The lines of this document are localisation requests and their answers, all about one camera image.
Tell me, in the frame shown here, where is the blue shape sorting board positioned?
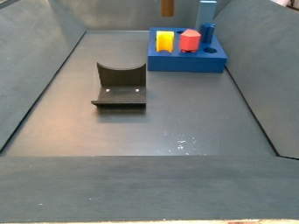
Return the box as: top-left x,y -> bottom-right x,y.
147,27 -> 228,73

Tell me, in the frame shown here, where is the black curved holder stand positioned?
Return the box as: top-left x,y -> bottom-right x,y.
91,63 -> 147,107

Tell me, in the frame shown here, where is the red pentagon block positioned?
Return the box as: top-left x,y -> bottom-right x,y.
180,29 -> 201,53

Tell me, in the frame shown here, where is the dark blue cross block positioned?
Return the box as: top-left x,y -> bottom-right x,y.
200,23 -> 215,44

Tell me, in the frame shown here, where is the yellow arch block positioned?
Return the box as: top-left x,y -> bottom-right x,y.
156,31 -> 173,53

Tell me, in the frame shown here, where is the light blue tall block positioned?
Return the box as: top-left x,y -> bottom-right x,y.
195,0 -> 217,31

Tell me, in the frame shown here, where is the brown round cylinder peg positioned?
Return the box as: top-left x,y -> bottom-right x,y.
161,0 -> 173,17

